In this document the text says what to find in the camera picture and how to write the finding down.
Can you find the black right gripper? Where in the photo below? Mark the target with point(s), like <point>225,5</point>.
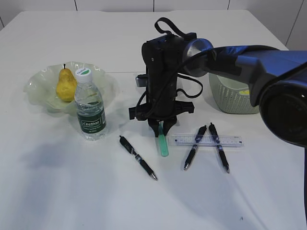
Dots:
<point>162,56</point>

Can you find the mint green pen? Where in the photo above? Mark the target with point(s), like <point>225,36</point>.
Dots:
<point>161,142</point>

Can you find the clear water bottle green label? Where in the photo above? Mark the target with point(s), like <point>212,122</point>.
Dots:
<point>89,105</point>

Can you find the yellow pear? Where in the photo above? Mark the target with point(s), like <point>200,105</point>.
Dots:
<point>66,85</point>

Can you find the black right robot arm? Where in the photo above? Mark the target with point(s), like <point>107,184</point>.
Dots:
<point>276,79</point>

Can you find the clear plastic ruler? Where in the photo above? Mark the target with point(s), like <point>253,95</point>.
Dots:
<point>205,140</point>

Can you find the black pen left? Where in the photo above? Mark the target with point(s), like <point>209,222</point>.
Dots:
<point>130,149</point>

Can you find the black pen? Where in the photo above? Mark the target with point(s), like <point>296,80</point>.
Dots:
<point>192,152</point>
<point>220,150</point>
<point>130,149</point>

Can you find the black pen middle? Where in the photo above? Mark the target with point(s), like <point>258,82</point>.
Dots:
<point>192,152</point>

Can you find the black pen right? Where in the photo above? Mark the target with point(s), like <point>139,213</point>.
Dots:
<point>220,150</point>

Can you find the green woven plastic basket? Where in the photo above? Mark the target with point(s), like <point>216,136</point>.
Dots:
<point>226,95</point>

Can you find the frosted green wavy plate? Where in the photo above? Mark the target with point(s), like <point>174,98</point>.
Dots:
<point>41,88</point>

